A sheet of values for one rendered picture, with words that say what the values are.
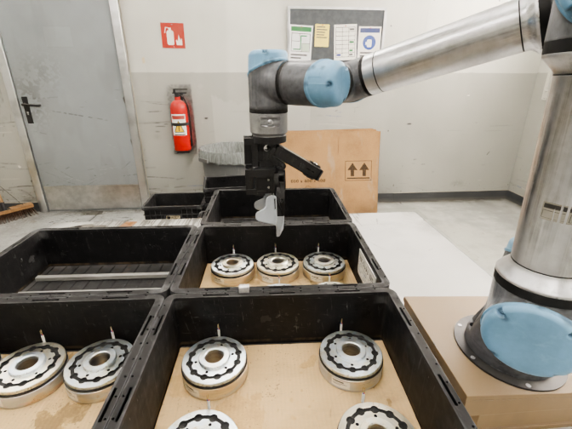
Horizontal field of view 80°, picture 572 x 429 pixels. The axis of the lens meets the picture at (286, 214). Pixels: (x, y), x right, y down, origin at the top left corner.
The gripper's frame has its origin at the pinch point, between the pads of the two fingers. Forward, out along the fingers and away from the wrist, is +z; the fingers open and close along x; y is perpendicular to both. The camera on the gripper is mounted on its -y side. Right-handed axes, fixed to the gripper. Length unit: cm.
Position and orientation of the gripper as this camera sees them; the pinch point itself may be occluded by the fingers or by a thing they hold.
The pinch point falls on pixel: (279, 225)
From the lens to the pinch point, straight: 76.7
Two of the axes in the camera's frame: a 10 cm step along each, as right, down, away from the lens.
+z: 0.0, 9.3, 3.7
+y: -9.9, 0.5, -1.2
